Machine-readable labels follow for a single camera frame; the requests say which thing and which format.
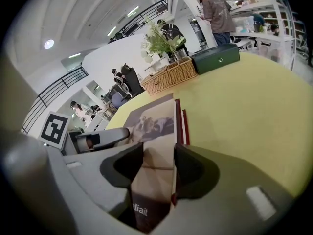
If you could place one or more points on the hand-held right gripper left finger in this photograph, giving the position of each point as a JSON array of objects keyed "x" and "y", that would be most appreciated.
[{"x": 97, "y": 177}]

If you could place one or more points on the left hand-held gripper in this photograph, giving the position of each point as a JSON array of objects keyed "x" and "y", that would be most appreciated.
[{"x": 53, "y": 128}]

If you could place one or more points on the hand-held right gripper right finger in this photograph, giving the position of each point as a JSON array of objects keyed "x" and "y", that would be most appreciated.
[{"x": 220, "y": 192}]

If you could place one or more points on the brown photo-cover book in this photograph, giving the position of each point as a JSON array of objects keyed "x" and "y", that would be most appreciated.
[{"x": 154, "y": 131}]

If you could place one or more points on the red gold-ornament book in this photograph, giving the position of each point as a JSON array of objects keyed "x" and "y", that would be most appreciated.
[{"x": 185, "y": 131}]

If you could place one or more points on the blue plastic chair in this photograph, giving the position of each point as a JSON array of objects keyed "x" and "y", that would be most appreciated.
[{"x": 119, "y": 99}]

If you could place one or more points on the black office chair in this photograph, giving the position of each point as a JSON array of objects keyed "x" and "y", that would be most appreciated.
[{"x": 133, "y": 81}]

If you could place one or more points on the yellow tablecloth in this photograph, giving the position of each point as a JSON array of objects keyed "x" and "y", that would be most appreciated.
[{"x": 244, "y": 119}]

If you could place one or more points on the wicker tissue basket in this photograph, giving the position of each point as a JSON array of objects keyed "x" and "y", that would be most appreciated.
[{"x": 168, "y": 78}]

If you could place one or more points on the white flower bouquet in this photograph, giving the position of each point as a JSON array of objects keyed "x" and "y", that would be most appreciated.
[{"x": 159, "y": 41}]

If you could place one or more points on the round ceiling lamp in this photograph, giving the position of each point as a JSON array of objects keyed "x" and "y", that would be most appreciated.
[{"x": 49, "y": 44}]

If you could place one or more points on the dark green box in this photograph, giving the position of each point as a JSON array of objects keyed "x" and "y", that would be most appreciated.
[{"x": 215, "y": 57}]

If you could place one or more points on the white shelving unit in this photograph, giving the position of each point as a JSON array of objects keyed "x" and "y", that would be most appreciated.
[{"x": 259, "y": 5}]

